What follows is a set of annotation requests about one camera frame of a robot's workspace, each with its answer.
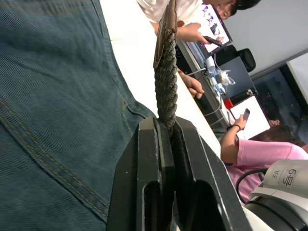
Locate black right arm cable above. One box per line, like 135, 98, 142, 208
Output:
235, 167, 268, 193

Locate white cup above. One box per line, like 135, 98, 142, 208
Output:
204, 56, 217, 73

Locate smartphone with lit screen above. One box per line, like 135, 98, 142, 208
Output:
241, 108, 251, 124

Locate person in white t-shirt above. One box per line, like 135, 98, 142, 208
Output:
136, 0, 262, 84

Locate black stylus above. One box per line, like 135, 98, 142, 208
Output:
203, 35, 225, 48

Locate blue denim shorts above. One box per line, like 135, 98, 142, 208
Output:
0, 0, 157, 231

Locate person's right hand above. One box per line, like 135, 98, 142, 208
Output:
179, 22, 206, 45

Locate white-screen monitor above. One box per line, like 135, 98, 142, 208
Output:
229, 95, 271, 141

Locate brown braided belt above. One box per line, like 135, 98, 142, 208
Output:
152, 0, 180, 138

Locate black office chair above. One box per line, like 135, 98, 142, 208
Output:
220, 44, 256, 73

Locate person in pink shirt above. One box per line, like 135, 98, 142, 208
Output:
219, 115, 308, 203

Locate clear plastic bag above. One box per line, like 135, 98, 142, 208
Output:
216, 69, 236, 88

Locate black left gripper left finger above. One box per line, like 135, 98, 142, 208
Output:
106, 117, 176, 231

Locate person's left hand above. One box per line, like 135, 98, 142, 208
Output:
185, 77, 206, 99

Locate dark laptop lid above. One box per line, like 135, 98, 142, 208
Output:
217, 56, 258, 97

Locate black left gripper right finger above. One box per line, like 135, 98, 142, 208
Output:
172, 115, 252, 231

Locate tablet with colourful pictures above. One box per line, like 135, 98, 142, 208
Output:
192, 3, 234, 54

